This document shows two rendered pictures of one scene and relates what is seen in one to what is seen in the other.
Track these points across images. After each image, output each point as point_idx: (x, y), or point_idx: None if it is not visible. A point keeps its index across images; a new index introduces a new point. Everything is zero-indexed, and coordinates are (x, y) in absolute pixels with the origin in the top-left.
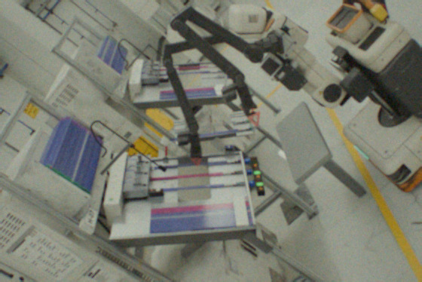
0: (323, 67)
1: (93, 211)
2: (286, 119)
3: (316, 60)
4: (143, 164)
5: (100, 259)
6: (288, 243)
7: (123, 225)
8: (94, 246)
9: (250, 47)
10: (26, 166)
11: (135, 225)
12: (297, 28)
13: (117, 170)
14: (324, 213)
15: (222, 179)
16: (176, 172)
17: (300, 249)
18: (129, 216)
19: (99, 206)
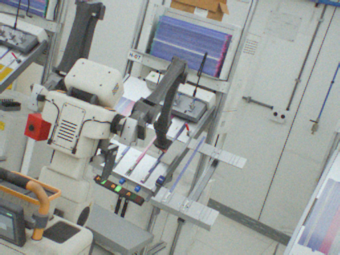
0: (40, 175)
1: (139, 59)
2: (139, 236)
3: (45, 167)
4: (184, 109)
5: None
6: None
7: (136, 85)
8: (144, 76)
9: (52, 69)
10: (194, 19)
11: (129, 90)
12: (41, 116)
13: (187, 88)
14: None
15: (130, 158)
16: (168, 135)
17: None
18: (141, 90)
19: (145, 64)
